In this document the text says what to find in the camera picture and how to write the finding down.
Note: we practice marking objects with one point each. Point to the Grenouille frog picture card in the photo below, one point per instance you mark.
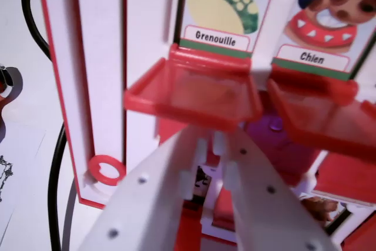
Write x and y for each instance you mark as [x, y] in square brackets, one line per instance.
[217, 10]

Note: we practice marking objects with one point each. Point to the white paper with black print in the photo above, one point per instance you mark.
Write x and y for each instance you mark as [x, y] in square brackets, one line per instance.
[20, 157]

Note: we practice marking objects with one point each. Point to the red flap below Chien card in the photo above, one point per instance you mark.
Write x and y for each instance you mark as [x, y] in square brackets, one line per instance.
[326, 115]

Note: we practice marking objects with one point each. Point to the red flap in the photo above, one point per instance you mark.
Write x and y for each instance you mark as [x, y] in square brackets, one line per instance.
[326, 115]
[191, 98]
[169, 129]

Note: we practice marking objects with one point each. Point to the dark red and white object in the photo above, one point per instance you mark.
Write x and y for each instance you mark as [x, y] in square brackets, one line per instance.
[6, 83]

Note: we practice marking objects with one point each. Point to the red flap below Grenouille card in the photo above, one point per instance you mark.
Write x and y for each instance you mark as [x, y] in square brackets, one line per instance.
[191, 98]

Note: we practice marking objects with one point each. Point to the Chien dog picture card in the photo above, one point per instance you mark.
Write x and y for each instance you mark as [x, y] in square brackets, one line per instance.
[329, 27]

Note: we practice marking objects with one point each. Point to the red and white game board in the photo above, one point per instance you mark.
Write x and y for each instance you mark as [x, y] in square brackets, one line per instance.
[100, 57]

